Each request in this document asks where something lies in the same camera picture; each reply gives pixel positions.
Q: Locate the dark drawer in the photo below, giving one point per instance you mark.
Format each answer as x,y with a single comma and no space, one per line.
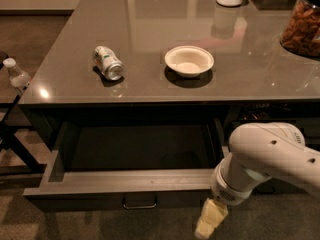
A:
129,166
305,116

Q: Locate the white paper bowl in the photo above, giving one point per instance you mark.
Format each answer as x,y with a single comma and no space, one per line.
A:
189,61

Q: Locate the clear plastic water bottle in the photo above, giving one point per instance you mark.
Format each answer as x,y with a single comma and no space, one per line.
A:
19,79

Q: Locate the dark side table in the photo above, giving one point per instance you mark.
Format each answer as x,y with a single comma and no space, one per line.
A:
10,141

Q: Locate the jar of nuts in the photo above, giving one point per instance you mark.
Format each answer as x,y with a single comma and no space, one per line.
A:
302,34

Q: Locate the dark cabinet counter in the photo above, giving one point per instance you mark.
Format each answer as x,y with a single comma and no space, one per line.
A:
250,66

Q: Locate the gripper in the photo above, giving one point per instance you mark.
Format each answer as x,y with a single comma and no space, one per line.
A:
227,191

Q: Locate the silver green soda can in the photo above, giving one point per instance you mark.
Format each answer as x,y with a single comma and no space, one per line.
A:
108,63

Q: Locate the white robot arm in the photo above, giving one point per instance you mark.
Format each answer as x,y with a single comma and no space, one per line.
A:
258,152

